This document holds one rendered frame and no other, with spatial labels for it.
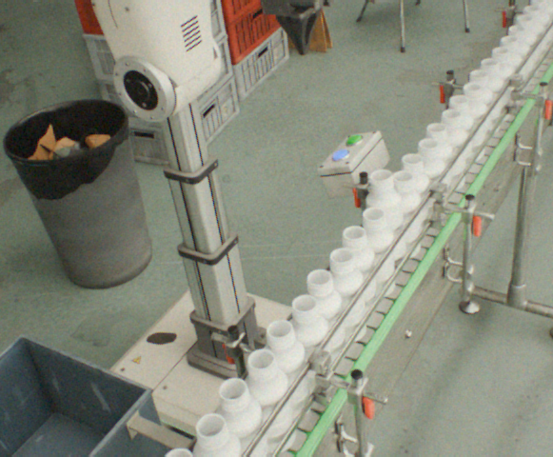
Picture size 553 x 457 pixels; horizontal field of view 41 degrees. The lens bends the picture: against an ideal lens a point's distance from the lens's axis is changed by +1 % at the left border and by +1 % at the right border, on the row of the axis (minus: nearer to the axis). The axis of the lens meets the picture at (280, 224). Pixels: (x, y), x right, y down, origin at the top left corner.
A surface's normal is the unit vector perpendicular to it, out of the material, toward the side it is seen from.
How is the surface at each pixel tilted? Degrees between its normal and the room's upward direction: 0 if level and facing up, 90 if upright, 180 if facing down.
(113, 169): 93
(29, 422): 90
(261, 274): 0
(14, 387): 90
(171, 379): 0
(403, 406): 0
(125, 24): 101
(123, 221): 94
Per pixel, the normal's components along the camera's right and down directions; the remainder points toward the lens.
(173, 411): -0.36, -0.40
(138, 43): -0.48, 0.70
